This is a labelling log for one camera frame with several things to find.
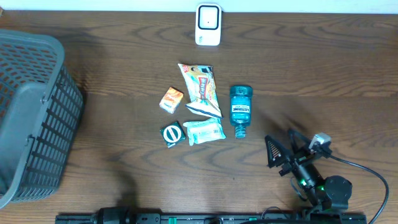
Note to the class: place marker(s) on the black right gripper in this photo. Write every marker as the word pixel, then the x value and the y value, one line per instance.
pixel 292 162

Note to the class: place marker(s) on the teal mouthwash bottle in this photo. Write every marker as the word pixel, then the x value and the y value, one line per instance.
pixel 240 109

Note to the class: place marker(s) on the light teal tissue packet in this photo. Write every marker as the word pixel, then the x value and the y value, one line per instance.
pixel 204 131

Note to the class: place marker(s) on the yellow snack bag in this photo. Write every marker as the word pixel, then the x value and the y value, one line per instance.
pixel 201 88

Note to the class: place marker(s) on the green small box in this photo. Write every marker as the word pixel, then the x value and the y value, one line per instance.
pixel 172 134

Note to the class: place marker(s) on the orange small box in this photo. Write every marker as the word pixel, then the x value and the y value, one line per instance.
pixel 171 100

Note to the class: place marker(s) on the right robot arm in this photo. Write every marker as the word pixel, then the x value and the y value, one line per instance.
pixel 331 193

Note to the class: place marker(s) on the white barcode scanner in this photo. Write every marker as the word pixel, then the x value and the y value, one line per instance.
pixel 208 24

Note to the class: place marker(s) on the grey plastic mesh basket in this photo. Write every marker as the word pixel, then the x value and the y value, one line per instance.
pixel 41 107

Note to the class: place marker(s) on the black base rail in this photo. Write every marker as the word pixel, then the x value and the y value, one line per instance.
pixel 155 218

